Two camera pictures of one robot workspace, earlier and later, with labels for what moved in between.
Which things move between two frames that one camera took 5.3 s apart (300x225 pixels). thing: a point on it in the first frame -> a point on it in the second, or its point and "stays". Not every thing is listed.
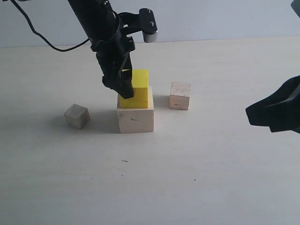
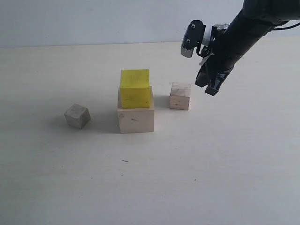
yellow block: [140, 81] stays
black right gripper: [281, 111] -> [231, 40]
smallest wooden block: [77, 116] stays
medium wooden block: [179, 95] stays
